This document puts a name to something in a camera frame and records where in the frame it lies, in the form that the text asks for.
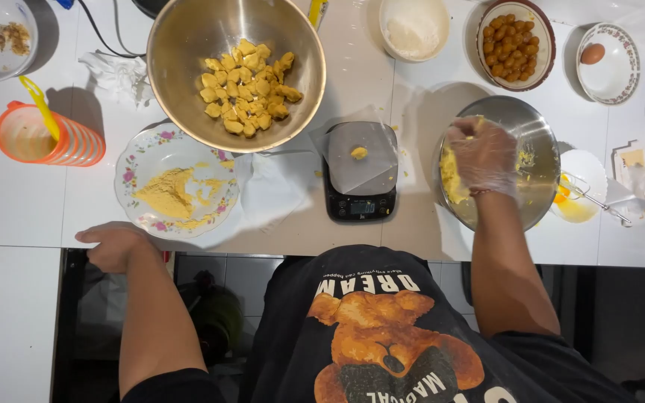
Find person's right hand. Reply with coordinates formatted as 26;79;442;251
446;116;522;198

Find person's left hand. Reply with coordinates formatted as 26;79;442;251
74;222;153;274

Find yellow dough mass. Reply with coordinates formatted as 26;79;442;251
439;116;486;206

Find steel bowl with dough smears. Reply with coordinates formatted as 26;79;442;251
433;95;562;234

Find yellow flour heap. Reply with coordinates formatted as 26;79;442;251
131;160;237;231

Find orange plastic jug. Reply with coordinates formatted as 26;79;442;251
0;100;107;168

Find heap of orange yolk balls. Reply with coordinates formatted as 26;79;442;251
482;13;541;84

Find floral white plate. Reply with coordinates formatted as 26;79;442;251
113;122;241;241

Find white flour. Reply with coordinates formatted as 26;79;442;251
384;16;441;60

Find clear plastic sheet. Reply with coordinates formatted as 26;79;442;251
308;120;401;197

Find cream bowl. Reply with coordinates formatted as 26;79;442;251
378;0;451;63

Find black digital kitchen scale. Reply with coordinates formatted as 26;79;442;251
322;121;399;222

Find brown rimmed bowl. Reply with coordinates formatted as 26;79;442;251
476;0;557;93

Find white bowl with beaten yolk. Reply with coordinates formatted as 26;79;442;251
549;148;609;225

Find metal whisk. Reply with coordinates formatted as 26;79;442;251
558;170;633;226

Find yellow plastic spoon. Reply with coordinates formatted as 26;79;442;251
18;75;62;142

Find brown egg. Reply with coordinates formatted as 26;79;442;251
579;43;607;66

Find dark green bottle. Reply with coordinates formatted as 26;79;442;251
191;270;244;365

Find floral rimmed white bowl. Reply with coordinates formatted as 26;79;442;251
575;22;642;106

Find crumpled white tissue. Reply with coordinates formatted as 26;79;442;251
78;50;156;109

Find crumpled butter wrapper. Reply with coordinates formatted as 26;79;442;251
604;139;645;222

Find flat white tissue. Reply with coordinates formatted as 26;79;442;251
235;150;324;231

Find yellow packet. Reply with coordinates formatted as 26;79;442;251
307;0;330;32

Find large steel mixing bowl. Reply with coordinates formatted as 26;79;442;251
147;0;327;154

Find brown crumbs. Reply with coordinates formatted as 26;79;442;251
0;21;32;57

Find pile of yellow dough pieces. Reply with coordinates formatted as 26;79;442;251
199;38;304;140

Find black printed t-shirt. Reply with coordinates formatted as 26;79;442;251
121;244;639;403

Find black round appliance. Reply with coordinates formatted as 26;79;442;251
131;0;171;20

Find black cable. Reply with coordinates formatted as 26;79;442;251
77;0;147;60

